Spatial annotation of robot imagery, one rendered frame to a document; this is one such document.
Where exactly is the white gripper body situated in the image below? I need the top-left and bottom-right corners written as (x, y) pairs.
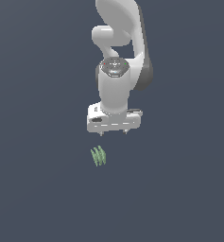
top-left (86, 103), bottom-right (144, 133)

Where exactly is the green ribbed object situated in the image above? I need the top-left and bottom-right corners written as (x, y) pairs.
top-left (90, 145), bottom-right (107, 167)

